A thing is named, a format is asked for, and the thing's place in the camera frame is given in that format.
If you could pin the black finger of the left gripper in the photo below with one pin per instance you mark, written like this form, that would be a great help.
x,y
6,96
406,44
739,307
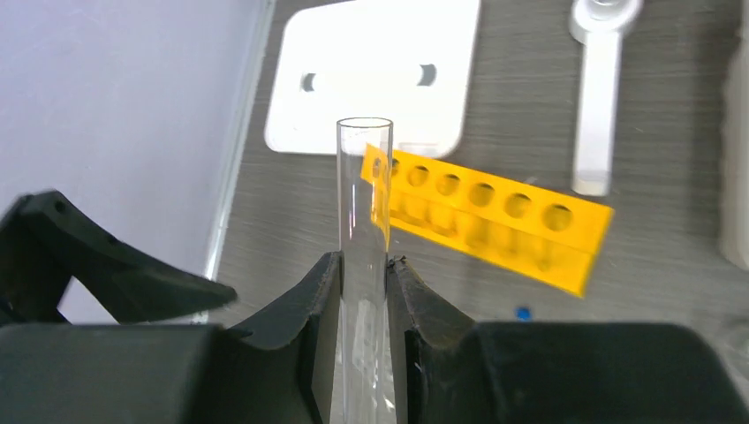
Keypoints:
x,y
46,242

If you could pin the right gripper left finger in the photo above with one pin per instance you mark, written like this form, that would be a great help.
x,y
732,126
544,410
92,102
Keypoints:
x,y
276,366

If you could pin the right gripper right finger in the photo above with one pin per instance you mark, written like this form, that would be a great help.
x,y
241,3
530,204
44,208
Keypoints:
x,y
449,368

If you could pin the clear glass test tube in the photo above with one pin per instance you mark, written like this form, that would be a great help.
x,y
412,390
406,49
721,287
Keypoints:
x,y
364,246

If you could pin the yellow test tube rack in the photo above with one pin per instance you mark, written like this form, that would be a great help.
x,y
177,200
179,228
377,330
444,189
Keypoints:
x,y
548,236

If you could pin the white flat tray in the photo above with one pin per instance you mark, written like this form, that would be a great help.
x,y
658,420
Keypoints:
x,y
410,62

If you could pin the beige plastic bin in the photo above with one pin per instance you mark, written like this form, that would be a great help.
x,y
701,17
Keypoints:
x,y
733,238

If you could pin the left white stand base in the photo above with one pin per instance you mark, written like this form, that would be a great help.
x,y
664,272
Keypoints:
x,y
600,27

